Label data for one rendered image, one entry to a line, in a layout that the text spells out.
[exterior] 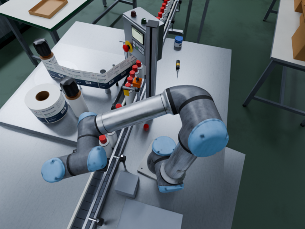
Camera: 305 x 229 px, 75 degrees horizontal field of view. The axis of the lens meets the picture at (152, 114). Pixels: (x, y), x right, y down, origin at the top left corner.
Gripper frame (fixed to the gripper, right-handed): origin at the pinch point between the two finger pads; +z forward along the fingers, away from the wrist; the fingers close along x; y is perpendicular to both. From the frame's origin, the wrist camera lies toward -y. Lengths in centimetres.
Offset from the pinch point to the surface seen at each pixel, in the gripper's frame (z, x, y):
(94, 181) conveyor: 8.5, 14.4, 2.5
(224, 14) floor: 262, -249, -72
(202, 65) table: 68, -78, -42
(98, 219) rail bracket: -9.5, 22.9, -9.7
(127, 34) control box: -8, -59, -1
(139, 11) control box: -12, -68, -6
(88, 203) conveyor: 3.3, 23.5, 0.7
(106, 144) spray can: 2.1, -6.7, -1.4
